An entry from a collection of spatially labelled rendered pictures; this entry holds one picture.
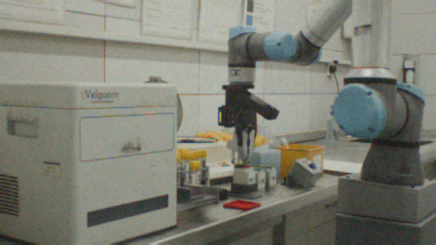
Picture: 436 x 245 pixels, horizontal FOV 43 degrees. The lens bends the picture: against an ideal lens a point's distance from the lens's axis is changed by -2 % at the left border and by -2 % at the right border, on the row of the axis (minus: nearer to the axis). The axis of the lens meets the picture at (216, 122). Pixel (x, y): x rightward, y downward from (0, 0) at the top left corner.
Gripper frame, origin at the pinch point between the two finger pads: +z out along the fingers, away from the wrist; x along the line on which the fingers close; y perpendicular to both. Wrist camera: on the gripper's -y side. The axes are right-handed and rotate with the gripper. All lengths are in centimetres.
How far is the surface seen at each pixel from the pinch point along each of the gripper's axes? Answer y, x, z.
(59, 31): 53, 19, -35
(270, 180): -0.9, -11.7, 7.4
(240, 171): 0.5, 2.0, 3.4
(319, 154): -2.6, -42.0, 2.4
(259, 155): 5.8, -16.8, 1.1
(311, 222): 56, -165, 58
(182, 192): -2.9, 31.7, 4.1
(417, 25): 20, -240, -60
